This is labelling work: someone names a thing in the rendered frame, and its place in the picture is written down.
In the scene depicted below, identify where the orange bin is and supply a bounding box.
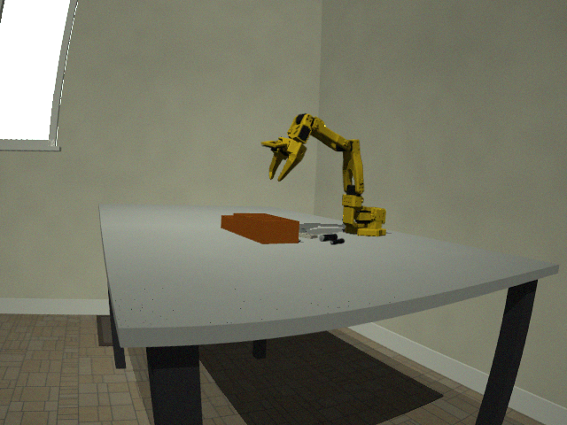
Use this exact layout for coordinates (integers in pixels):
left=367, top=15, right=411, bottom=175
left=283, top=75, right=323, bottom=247
left=221, top=213, right=299, bottom=244

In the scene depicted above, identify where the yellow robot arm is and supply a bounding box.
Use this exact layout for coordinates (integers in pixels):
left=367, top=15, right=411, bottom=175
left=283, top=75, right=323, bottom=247
left=287, top=113, right=386, bottom=236

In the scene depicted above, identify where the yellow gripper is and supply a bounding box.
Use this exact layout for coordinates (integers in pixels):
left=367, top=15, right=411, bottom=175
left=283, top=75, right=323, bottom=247
left=261, top=137, right=307, bottom=182

